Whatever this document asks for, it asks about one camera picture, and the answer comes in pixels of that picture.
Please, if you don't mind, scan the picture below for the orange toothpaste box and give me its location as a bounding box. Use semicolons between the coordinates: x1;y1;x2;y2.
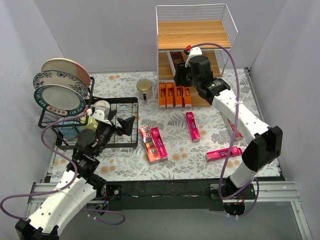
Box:
165;82;174;109
174;86;183;108
158;82;166;109
183;87;192;108

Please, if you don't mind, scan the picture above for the red 3d toothpaste box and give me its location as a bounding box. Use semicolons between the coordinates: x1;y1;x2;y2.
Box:
139;125;161;164
226;119;244;141
167;51;185;76

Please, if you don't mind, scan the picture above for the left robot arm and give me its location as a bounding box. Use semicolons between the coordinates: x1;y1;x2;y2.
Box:
15;107;136;240

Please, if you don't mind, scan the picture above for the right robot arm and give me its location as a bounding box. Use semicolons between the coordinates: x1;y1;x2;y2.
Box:
174;55;283;199

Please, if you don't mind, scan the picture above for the small white teal bowl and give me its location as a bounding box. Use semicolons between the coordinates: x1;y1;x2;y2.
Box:
93;100;110;111

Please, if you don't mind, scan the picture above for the yellow-green cup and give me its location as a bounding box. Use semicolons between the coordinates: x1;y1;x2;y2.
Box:
79;116;98;132

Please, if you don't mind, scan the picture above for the blue cup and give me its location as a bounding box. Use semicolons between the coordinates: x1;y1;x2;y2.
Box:
58;119;82;140

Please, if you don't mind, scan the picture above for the pink toothpaste box left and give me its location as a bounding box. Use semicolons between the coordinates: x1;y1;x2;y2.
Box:
151;127;168;160

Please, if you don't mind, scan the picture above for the pink toothpaste box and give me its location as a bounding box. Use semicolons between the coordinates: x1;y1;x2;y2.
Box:
151;127;168;160
205;146;243;162
186;112;201;143

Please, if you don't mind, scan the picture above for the cream enamel mug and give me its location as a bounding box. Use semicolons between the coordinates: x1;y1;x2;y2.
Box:
136;79;153;101

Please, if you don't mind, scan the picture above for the green-rimmed white plate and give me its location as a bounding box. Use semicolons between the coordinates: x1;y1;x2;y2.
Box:
33;84;86;117

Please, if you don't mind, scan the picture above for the pink toothpaste box upper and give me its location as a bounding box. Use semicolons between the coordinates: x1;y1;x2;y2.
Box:
186;112;201;143

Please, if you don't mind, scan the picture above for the beige pink-rimmed plate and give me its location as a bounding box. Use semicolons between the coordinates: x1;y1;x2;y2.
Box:
41;58;91;87

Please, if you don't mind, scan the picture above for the floral table mat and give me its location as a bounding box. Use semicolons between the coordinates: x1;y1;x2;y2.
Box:
92;69;261;181

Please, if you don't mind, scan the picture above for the blue floral plate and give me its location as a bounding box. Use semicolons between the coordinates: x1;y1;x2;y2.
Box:
32;70;89;99

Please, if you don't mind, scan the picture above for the pink toothpaste box lower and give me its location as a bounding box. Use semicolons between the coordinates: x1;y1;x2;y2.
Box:
205;146;243;162

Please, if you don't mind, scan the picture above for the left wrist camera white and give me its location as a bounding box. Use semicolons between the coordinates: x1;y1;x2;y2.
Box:
85;105;110;124

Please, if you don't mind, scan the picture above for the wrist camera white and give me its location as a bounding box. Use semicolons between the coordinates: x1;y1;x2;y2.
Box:
85;105;110;124
183;45;203;59

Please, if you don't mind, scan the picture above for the black wire dish rack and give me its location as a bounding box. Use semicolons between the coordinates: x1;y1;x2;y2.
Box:
37;76;139;150

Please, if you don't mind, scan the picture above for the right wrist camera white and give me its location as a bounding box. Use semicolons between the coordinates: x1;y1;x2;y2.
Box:
183;45;203;59

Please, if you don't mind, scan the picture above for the white wire wooden shelf rack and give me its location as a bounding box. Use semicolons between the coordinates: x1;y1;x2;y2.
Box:
155;3;238;109

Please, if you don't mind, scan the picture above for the aluminium frame base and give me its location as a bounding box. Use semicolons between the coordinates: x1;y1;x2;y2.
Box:
19;66;313;240

